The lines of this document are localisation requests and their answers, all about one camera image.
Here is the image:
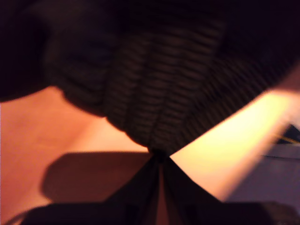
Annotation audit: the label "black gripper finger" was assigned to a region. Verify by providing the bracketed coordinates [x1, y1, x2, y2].
[163, 154, 225, 225]
[103, 153, 162, 225]

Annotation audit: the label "black shorts with white hem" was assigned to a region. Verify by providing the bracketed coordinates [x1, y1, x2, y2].
[0, 0, 300, 158]

